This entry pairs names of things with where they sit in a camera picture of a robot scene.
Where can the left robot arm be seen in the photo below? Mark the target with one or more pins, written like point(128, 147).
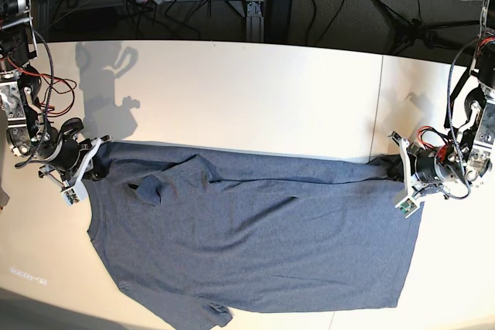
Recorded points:
point(469, 112)

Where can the blue grey T-shirt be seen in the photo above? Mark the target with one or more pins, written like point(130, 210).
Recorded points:
point(191, 233)

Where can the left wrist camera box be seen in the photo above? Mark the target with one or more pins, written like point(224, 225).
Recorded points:
point(407, 205)

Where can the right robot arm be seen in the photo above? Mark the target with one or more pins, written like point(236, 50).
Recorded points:
point(25, 97)

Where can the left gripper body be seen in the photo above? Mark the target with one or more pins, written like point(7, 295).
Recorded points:
point(433, 170)

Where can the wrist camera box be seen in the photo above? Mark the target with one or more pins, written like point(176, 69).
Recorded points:
point(407, 205)
point(74, 194)

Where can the aluminium table leg profile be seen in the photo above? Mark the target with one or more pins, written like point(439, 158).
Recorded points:
point(254, 21)

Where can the black power adapter brick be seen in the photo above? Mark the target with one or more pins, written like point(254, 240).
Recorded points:
point(277, 21)

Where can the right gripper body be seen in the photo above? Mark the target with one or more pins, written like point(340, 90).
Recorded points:
point(62, 152)

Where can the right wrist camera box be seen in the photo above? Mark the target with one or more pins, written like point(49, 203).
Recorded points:
point(74, 194)

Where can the black tripod stand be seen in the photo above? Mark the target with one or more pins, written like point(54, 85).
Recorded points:
point(407, 31)

